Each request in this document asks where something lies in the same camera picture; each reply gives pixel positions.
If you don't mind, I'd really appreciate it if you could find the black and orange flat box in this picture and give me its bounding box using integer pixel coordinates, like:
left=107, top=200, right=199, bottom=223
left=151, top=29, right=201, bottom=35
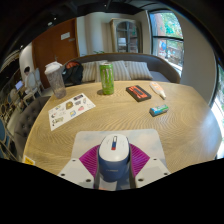
left=125, top=84, right=152, bottom=103

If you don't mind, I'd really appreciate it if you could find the white sticker sheet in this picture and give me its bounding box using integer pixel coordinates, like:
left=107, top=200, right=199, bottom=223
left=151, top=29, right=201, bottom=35
left=48, top=93, right=97, bottom=132

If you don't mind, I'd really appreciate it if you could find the grey curved sofa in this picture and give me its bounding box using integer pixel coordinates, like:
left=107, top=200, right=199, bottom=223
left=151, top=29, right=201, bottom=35
left=63, top=52, right=182, bottom=84

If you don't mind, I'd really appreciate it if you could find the white and blue computer mouse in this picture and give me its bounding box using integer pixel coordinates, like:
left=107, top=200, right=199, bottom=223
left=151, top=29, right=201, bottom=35
left=97, top=133, right=131, bottom=183

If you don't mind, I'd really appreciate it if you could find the small green and blue box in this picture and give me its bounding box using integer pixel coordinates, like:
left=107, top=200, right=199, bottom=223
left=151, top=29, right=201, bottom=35
left=149, top=103, right=170, bottom=117

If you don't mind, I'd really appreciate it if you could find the striped cushion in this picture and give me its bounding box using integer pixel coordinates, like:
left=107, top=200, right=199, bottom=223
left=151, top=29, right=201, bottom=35
left=94, top=59, right=132, bottom=83
left=81, top=60, right=99, bottom=83
left=124, top=60, right=154, bottom=81

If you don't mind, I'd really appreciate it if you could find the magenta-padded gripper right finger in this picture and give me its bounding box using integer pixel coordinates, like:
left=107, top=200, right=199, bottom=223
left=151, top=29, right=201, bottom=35
left=128, top=143, right=172, bottom=188

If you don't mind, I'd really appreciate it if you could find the brown wooden door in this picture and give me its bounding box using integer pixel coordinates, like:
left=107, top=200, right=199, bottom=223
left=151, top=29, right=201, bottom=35
left=32, top=18, right=80, bottom=80

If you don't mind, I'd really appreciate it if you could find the clear tumbler with white lid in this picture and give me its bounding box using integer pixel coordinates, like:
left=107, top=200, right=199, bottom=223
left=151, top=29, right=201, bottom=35
left=44, top=61, right=67, bottom=100

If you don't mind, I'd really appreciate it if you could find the glass door cabinet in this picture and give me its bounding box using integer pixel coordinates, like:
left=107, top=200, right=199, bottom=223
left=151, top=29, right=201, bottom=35
left=110, top=18, right=143, bottom=54

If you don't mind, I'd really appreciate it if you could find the open laptop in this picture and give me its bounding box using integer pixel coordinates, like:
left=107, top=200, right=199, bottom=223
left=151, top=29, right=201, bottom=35
left=14, top=79, right=25, bottom=92

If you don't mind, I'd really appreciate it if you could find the black framed window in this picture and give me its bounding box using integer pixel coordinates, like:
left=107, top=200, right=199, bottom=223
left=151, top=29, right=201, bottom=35
left=148, top=10, right=185, bottom=76

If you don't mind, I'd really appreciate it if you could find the person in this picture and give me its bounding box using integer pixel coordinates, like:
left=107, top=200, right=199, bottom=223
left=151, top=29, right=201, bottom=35
left=22, top=65, right=38, bottom=99

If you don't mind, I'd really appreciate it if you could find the white door sign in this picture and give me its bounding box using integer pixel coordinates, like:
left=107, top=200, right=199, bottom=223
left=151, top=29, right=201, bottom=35
left=60, top=31, right=71, bottom=41

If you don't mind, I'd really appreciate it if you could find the black and orange backpack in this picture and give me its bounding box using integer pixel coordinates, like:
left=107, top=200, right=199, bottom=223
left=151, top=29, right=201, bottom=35
left=62, top=60, right=84, bottom=86

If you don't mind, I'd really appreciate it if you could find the green drink can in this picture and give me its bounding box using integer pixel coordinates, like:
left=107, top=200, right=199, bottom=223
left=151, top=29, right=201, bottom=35
left=98, top=61, right=115, bottom=96

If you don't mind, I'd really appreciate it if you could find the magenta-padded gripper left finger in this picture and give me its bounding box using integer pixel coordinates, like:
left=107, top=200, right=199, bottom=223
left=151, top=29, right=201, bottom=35
left=57, top=144, right=101, bottom=189

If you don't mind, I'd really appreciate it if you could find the grey tufted chair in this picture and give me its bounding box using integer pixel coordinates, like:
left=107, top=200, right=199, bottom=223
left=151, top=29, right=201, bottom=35
left=13, top=96, right=52, bottom=161

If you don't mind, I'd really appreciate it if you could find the bright side window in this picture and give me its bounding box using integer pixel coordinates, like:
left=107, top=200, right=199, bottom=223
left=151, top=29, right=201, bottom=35
left=211, top=63, right=224, bottom=159

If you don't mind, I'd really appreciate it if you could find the orange and white squeeze bottle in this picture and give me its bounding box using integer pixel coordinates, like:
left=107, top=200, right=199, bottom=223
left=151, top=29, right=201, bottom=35
left=148, top=81, right=167, bottom=101

